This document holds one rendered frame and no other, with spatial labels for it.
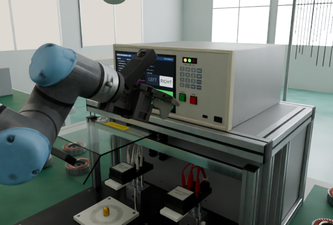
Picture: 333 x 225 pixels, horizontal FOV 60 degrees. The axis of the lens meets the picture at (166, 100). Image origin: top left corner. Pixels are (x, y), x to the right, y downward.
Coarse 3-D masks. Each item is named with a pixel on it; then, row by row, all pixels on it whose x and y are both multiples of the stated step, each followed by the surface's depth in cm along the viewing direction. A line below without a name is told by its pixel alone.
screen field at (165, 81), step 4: (148, 76) 88; (152, 76) 87; (156, 76) 86; (160, 76) 85; (164, 76) 84; (148, 80) 88; (152, 80) 87; (156, 80) 86; (160, 80) 85; (164, 80) 84; (168, 80) 83; (172, 80) 82; (156, 84) 86; (160, 84) 85; (164, 84) 84; (168, 84) 83; (172, 84) 82
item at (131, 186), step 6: (126, 186) 104; (132, 186) 103; (138, 186) 103; (144, 186) 102; (126, 192) 105; (132, 192) 103; (138, 192) 100; (144, 192) 101; (132, 198) 103; (138, 198) 101; (144, 198) 102; (150, 198) 104
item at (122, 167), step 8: (112, 168) 95; (120, 168) 95; (128, 168) 95; (144, 168) 100; (152, 168) 103; (112, 176) 95; (120, 176) 93; (128, 176) 95; (136, 176) 97; (112, 184) 93; (120, 184) 93
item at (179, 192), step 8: (200, 184) 90; (168, 192) 81; (176, 192) 81; (184, 192) 81; (192, 192) 81; (200, 192) 85; (208, 192) 87; (168, 200) 80; (176, 200) 78; (184, 200) 78; (192, 200) 81; (200, 200) 84; (168, 208) 81; (176, 208) 79; (184, 208) 78; (192, 208) 81; (200, 208) 86; (168, 216) 78; (176, 216) 77
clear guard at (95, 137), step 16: (80, 128) 90; (96, 128) 90; (112, 128) 90; (128, 128) 90; (144, 128) 90; (64, 144) 81; (80, 144) 78; (96, 144) 78; (112, 144) 78; (128, 144) 79; (48, 160) 80; (80, 160) 74; (96, 160) 71; (80, 176) 71
